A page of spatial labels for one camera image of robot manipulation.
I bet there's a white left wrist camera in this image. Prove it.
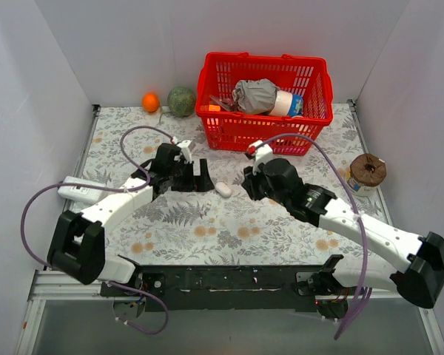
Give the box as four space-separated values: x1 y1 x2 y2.
171 136 195 163

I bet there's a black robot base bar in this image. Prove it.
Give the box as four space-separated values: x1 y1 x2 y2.
99 264 351 319

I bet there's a white rectangular device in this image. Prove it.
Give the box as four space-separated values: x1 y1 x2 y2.
58 176 105 205

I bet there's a pink blue cup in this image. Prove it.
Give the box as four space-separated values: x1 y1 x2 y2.
268 90 304 117

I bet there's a jar with brown lid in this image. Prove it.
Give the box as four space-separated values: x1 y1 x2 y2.
346 153 387 197

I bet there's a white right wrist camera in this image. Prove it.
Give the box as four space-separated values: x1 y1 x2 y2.
246 141 273 170

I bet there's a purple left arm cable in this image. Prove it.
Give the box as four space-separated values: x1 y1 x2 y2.
20 126 178 336

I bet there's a green melon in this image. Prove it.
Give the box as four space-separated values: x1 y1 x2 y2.
167 87 196 118

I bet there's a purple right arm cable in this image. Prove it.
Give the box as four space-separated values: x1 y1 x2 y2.
255 132 373 341

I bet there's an orange fruit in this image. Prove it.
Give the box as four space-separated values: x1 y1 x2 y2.
141 92 160 113

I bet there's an orange item in basket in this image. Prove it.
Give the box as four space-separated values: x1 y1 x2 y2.
205 104 221 112

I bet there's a white earbud charging case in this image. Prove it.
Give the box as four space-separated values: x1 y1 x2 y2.
215 181 232 198

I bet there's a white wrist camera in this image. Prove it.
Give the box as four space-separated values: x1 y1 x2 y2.
246 141 273 170
171 136 195 163

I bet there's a red plastic shopping basket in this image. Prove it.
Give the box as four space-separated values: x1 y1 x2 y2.
195 53 333 155

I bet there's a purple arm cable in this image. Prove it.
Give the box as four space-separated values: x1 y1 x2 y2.
255 132 373 341
20 126 178 336

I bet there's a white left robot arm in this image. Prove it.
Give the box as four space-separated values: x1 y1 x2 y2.
47 140 214 296

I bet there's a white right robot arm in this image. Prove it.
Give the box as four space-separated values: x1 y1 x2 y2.
242 158 444 309

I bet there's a grey crumpled bag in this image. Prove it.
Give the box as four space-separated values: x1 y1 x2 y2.
232 78 280 115

